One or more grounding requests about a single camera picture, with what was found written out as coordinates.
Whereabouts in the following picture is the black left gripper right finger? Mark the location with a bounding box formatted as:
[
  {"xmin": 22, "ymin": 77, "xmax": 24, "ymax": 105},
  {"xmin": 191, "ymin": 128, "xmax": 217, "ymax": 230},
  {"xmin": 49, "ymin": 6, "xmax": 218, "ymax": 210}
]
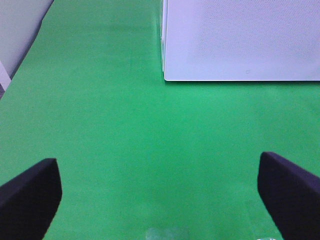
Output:
[{"xmin": 257, "ymin": 151, "xmax": 320, "ymax": 240}]

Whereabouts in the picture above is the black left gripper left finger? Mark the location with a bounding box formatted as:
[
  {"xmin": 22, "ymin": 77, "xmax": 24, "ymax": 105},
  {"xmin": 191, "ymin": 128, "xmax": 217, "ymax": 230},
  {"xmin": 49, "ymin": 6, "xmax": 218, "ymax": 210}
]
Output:
[{"xmin": 0, "ymin": 158, "xmax": 62, "ymax": 240}]

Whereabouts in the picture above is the white microwave door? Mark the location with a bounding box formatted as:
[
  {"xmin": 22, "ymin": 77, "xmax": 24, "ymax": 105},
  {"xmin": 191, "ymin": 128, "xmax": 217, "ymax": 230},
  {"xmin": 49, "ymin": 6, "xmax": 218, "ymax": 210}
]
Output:
[{"xmin": 163, "ymin": 0, "xmax": 320, "ymax": 81}]

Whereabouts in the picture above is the white microwave oven body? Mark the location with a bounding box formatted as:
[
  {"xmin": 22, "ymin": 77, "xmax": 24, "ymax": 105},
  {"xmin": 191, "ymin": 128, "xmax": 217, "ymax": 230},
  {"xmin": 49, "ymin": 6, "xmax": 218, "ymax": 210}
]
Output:
[{"xmin": 159, "ymin": 0, "xmax": 166, "ymax": 72}]

